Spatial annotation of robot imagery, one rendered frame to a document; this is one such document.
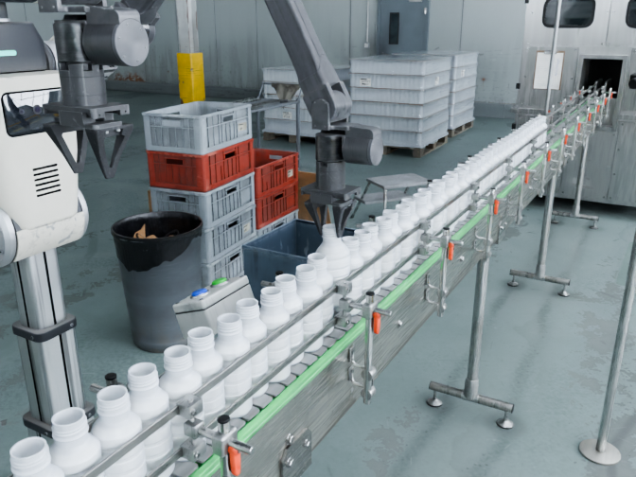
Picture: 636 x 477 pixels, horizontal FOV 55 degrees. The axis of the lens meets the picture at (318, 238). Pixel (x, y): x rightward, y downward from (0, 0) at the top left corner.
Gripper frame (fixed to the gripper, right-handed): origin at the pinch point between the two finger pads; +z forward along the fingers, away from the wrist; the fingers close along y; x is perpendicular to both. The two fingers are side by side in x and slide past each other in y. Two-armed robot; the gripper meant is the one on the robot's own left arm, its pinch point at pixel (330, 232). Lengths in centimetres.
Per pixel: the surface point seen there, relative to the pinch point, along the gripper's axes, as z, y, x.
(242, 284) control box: 8.7, 12.3, 13.5
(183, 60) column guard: 4, 702, -747
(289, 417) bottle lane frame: 25.6, -5.8, 25.9
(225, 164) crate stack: 37, 176, -189
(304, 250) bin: 35, 50, -71
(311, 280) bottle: 5.4, -2.8, 12.4
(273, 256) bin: 26, 42, -41
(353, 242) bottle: 3.6, -2.3, -5.5
